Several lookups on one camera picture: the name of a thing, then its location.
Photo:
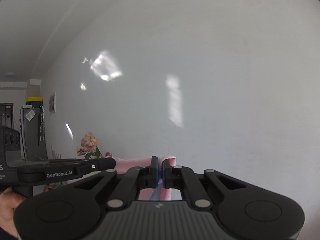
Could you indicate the pink and blue garment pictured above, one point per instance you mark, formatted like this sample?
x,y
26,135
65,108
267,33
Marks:
x,y
158,194

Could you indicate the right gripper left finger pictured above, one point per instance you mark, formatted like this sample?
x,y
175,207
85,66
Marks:
x,y
149,174

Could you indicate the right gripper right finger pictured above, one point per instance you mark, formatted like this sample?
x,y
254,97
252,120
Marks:
x,y
171,175

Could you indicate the grey refrigerator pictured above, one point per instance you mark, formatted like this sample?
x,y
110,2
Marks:
x,y
32,132

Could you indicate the person's left hand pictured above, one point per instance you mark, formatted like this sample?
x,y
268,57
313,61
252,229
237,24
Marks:
x,y
9,202

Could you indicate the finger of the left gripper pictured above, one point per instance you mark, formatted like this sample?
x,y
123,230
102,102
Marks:
x,y
100,164

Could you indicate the dark door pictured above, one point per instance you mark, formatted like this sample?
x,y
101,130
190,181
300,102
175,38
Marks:
x,y
6,115

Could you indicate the wall poster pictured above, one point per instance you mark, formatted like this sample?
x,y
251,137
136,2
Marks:
x,y
52,103

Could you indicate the yellow box on refrigerator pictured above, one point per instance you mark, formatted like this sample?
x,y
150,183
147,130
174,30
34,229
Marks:
x,y
34,102

